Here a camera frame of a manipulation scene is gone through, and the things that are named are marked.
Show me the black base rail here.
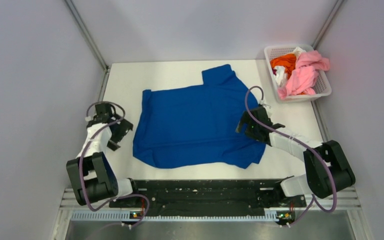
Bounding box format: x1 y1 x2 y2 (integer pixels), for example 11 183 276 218
104 178 305 211

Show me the aluminium frame rail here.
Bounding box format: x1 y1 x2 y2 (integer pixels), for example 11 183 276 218
51 187 365 240

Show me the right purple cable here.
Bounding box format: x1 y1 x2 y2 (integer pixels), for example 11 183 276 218
244 85 338 213

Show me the white plastic laundry basket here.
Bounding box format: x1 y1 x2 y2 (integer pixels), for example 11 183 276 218
264 44 332 103

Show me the white t shirt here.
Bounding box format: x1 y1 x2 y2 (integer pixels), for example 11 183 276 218
272 47 306 87

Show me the orange t shirt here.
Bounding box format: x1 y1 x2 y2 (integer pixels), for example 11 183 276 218
270 53 297 79

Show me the pink t shirt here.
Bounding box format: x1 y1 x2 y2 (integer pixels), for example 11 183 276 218
277 50 330 100

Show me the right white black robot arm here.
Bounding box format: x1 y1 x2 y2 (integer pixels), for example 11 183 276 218
236 105 356 206

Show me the blue t shirt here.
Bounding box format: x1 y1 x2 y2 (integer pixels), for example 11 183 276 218
132 64 266 169

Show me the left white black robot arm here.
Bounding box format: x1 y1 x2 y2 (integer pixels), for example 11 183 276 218
66 101 134 206

